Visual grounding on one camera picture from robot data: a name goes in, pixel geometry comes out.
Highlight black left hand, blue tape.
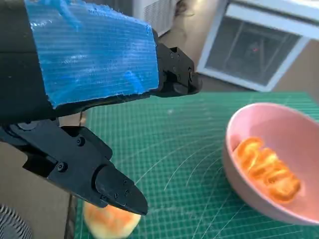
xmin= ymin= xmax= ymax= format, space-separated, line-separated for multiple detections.
xmin=0 ymin=0 xmax=202 ymax=216

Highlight round pale bread bun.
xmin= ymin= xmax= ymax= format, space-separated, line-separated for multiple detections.
xmin=83 ymin=201 xmax=142 ymax=239

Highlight pink bowl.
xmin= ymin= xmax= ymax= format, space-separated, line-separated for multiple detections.
xmin=222 ymin=103 xmax=319 ymax=226

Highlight twisted toasted bread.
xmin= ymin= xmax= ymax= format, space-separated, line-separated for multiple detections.
xmin=233 ymin=137 xmax=302 ymax=204

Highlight white cabinet with vents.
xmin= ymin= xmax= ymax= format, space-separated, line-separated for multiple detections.
xmin=133 ymin=0 xmax=179 ymax=37

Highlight green cutting mat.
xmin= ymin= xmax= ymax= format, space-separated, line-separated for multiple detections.
xmin=74 ymin=91 xmax=319 ymax=239

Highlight white cabinet with mesh front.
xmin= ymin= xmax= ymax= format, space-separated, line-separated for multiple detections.
xmin=196 ymin=2 xmax=319 ymax=93

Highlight person in striped garment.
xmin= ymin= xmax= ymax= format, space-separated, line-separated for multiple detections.
xmin=0 ymin=204 xmax=33 ymax=239

